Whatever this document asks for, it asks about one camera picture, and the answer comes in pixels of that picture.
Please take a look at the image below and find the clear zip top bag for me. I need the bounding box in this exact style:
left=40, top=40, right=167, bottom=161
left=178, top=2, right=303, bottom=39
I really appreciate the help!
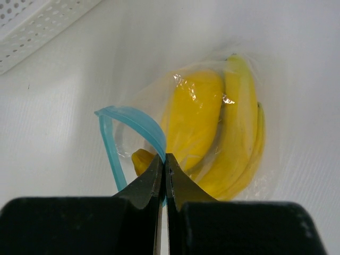
left=96, top=50, right=286, bottom=201

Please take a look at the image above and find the white perforated plastic basket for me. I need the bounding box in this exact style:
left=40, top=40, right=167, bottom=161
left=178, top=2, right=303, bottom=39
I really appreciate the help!
left=1, top=0, right=100, bottom=74

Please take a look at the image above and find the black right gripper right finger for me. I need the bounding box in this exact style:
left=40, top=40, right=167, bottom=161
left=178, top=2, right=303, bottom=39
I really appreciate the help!
left=164, top=154, right=326, bottom=254

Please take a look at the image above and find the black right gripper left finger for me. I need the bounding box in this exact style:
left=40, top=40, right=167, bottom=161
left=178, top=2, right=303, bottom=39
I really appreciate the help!
left=1, top=156, right=163, bottom=254

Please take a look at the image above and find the yellow fake banana bunch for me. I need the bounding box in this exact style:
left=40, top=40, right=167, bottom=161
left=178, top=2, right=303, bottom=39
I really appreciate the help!
left=198, top=55, right=265, bottom=201

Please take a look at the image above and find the yellow fake mango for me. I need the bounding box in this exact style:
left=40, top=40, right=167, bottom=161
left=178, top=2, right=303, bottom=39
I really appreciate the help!
left=134, top=69, right=224, bottom=175

